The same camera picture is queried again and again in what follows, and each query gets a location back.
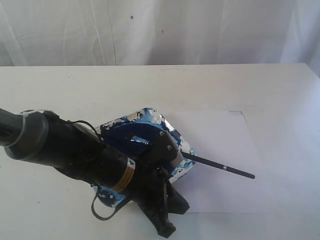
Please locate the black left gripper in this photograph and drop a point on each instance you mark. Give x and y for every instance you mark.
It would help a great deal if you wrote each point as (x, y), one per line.
(147, 186)

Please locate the black paintbrush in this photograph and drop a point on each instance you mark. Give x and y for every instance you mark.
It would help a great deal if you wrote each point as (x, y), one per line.
(217, 166)

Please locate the white square paint-stained dish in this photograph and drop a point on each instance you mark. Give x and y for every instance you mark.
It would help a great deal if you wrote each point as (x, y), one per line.
(144, 123)

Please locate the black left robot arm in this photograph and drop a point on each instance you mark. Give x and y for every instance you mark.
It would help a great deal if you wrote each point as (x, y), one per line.
(43, 138)

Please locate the white paper sheet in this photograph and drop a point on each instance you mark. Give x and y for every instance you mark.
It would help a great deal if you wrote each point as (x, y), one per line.
(222, 137)

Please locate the white backdrop cloth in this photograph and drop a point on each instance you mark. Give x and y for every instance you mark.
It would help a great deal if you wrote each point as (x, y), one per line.
(158, 32)

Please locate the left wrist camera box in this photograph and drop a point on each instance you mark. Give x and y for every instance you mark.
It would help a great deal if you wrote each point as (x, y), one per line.
(163, 151)

